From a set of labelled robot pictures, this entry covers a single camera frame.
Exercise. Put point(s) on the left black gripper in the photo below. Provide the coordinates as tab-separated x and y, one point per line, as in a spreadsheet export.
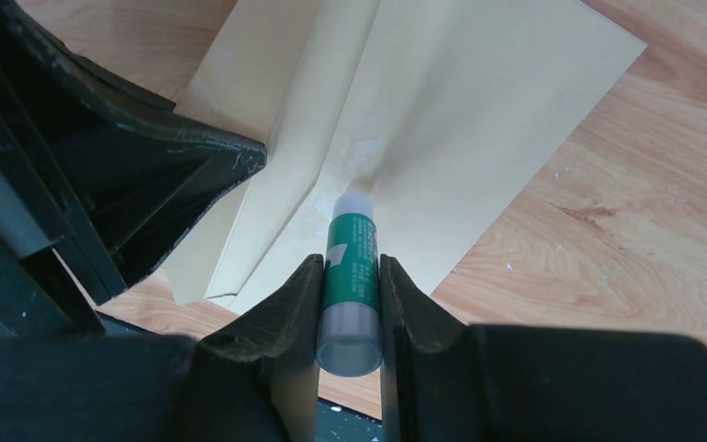
97	172

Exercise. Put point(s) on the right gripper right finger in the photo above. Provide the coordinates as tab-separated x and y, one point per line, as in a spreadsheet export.
443	380

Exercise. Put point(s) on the brown paper envelope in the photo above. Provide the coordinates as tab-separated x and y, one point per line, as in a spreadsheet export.
440	112

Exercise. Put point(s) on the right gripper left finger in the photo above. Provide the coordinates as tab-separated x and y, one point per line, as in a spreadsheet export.
256	379

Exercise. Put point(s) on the green white glue stick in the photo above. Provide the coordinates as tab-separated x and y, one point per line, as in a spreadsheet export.
349	343

